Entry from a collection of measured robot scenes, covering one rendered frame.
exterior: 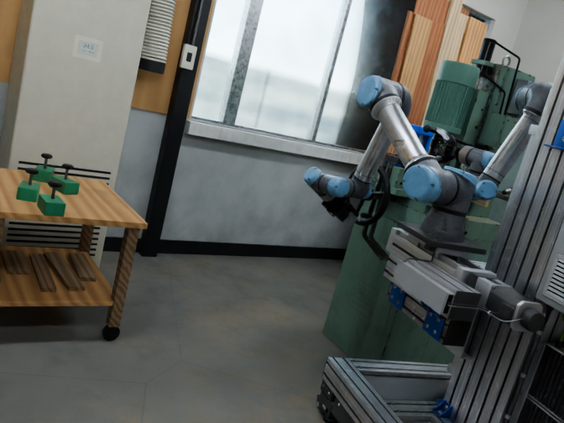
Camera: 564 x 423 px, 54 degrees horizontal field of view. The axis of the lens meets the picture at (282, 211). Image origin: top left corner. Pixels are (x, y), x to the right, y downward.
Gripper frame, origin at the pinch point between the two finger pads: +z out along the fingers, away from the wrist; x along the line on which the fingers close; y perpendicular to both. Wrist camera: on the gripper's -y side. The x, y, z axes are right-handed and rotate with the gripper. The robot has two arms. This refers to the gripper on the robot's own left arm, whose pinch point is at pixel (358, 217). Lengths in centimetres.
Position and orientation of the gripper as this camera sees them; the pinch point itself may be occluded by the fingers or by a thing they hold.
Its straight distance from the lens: 246.2
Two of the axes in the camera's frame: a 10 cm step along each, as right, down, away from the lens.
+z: 5.9, 5.6, 5.8
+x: 5.0, 3.0, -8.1
